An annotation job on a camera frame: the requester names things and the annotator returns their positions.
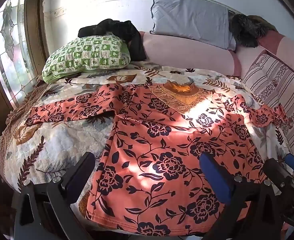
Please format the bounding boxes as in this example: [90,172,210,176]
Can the black garment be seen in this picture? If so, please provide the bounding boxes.
[78,18,147,61]

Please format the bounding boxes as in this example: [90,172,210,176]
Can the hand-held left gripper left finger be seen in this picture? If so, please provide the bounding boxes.
[14,151,95,240]

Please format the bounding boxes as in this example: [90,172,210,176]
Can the green checkered pillow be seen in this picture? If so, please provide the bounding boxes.
[41,35,131,83]

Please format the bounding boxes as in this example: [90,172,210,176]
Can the pink bolster cushion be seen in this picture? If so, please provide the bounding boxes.
[139,31,240,77]

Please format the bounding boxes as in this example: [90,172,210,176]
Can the grey pillow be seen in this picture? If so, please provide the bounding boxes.
[149,0,237,50]

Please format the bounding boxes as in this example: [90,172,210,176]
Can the orange floral shirt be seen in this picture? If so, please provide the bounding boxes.
[24,81,289,237]

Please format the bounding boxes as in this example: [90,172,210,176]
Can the striped floral quilt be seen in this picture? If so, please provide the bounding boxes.
[241,50,294,160]

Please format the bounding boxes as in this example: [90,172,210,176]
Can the stained glass window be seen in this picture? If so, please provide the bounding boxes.
[0,0,46,108]

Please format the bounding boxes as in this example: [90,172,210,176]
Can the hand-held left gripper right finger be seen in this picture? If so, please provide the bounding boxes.
[199,152,285,240]

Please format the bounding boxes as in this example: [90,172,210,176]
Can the two-tone pink blanket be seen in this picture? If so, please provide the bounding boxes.
[234,31,294,80]

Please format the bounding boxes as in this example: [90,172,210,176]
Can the leaf print plush blanket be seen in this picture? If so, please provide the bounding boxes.
[2,62,292,238]

